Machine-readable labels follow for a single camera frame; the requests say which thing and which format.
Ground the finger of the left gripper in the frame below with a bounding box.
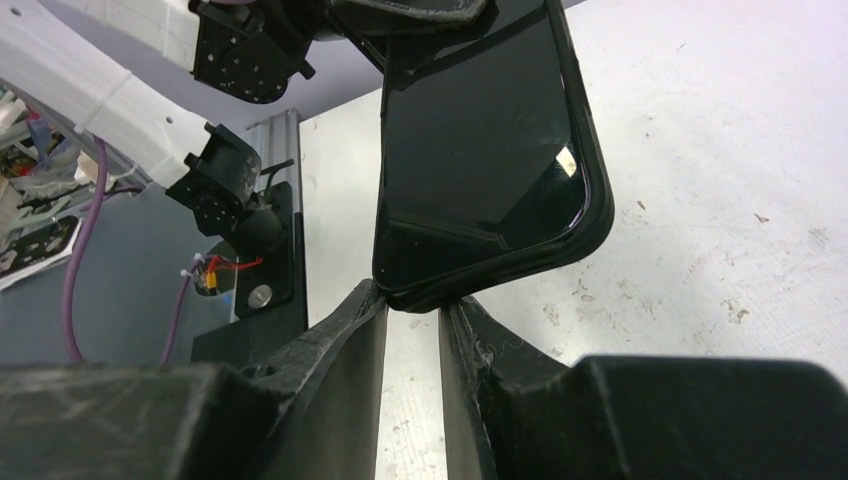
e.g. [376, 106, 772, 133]
[325, 0, 487, 36]

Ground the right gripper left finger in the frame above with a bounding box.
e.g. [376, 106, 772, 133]
[1, 280, 388, 479]

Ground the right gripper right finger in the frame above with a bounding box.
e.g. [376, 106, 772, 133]
[439, 297, 847, 479]

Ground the black phone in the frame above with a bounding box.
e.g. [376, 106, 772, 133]
[372, 1, 614, 313]

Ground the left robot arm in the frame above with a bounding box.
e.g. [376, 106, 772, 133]
[1, 1, 485, 259]

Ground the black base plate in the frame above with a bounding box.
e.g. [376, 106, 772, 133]
[191, 181, 308, 369]

